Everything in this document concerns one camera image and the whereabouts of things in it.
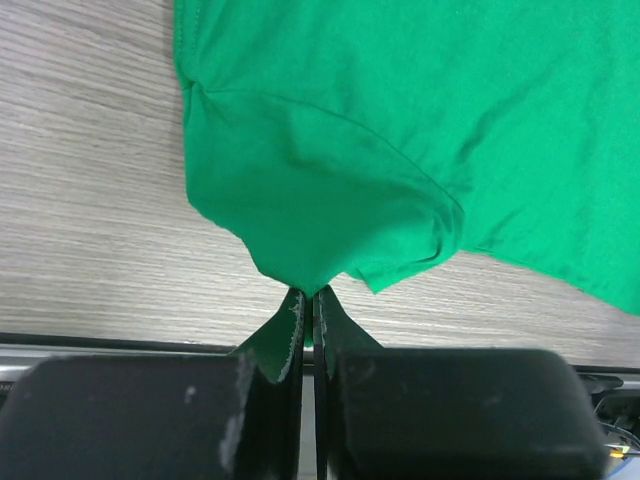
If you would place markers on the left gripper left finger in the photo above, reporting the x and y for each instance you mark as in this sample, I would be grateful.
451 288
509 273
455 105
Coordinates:
163 417

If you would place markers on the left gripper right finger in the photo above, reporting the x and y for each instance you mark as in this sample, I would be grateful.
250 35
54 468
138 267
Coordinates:
445 413

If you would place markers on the green t shirt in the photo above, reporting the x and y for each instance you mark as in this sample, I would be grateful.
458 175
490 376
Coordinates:
378 139

